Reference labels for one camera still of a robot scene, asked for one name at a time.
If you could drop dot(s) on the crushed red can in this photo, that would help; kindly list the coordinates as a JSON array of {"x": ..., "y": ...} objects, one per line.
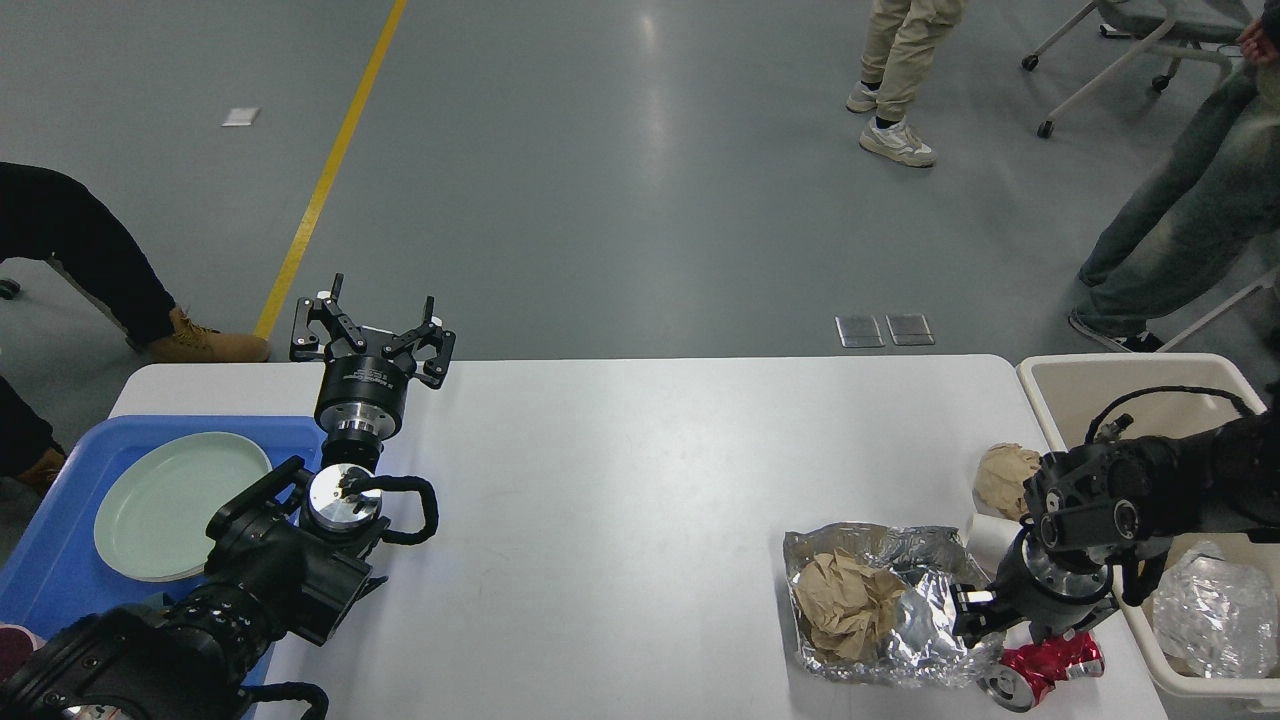
[{"x": 1024, "y": 676}]

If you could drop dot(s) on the blue plastic tray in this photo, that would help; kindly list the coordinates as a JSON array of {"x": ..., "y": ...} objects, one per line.
[{"x": 55, "y": 575}]

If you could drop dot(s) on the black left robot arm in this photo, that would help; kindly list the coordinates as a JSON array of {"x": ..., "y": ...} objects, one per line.
[{"x": 289, "y": 555}]

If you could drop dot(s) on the person in beige trousers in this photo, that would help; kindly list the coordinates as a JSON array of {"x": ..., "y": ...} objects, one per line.
[{"x": 902, "y": 39}]

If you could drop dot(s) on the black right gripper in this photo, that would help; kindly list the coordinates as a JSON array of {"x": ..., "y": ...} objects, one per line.
[{"x": 1030, "y": 587}]

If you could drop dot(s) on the crumpled brown paper ball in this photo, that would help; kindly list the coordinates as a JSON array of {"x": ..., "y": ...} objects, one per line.
[{"x": 999, "y": 487}]

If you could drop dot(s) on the clear floor plate right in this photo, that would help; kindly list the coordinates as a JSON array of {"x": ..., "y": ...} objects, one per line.
[{"x": 910, "y": 329}]

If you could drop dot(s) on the pink mug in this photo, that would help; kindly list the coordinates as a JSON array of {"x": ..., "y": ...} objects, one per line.
[{"x": 17, "y": 646}]

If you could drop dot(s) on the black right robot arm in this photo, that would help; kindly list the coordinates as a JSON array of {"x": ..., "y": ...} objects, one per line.
[{"x": 1101, "y": 517}]

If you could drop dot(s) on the aluminium foil tray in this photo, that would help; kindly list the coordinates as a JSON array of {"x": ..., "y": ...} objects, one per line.
[{"x": 922, "y": 650}]

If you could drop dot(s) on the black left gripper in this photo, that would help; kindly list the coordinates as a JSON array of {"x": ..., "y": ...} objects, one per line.
[{"x": 365, "y": 392}]

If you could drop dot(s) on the green plate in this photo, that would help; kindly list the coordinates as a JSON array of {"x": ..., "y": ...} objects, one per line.
[{"x": 151, "y": 524}]

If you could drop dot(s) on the person in tan boots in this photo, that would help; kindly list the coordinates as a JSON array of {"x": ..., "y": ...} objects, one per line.
[{"x": 46, "y": 215}]

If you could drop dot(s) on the person in grey jeans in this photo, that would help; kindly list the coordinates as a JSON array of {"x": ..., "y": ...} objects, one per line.
[{"x": 1185, "y": 226}]

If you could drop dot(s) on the white floor tag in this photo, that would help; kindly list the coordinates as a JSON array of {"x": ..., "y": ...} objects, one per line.
[{"x": 240, "y": 117}]

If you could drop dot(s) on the stacked white paper cups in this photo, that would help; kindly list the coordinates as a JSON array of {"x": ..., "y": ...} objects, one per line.
[{"x": 987, "y": 539}]

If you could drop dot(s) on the foil ball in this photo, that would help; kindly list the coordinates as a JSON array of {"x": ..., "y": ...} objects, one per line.
[{"x": 1216, "y": 618}]

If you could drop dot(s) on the beige plastic bin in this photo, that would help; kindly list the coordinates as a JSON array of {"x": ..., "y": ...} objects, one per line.
[{"x": 1067, "y": 392}]

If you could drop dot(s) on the brown paper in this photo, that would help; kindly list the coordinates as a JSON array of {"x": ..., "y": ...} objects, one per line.
[{"x": 850, "y": 607}]

